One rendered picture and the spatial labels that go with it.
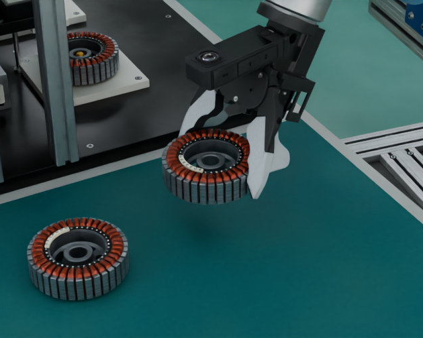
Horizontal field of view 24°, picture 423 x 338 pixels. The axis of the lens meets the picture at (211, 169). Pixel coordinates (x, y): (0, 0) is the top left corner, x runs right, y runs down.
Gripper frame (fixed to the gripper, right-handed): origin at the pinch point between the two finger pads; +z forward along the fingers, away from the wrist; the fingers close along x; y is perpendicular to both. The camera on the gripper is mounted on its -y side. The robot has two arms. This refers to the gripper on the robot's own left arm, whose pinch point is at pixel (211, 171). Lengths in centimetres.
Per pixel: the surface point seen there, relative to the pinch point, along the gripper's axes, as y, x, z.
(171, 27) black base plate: 26.7, 41.1, -8.4
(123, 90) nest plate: 10.4, 29.3, 0.2
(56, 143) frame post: -6.0, 20.0, 6.3
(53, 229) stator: -12.7, 7.6, 12.2
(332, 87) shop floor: 158, 99, 5
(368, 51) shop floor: 180, 108, -8
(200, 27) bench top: 33, 41, -10
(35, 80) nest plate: 2.8, 38.8, 3.9
